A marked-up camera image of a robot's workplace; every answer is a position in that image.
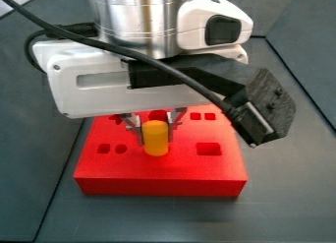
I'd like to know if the red shape sorter block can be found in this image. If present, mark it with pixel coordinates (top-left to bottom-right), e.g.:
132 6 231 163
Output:
74 105 248 197

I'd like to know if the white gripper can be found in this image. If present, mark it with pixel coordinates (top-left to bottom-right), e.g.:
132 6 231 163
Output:
31 39 250 147

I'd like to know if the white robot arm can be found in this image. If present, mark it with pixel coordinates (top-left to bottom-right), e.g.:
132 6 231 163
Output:
34 0 254 118

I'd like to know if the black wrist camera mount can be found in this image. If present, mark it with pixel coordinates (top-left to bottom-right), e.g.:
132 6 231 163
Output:
122 53 298 149

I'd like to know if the black cable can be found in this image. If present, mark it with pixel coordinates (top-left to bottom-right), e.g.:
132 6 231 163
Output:
0 0 247 123

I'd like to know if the yellow oval peg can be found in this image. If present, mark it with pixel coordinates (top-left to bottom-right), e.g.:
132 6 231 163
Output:
142 120 168 156

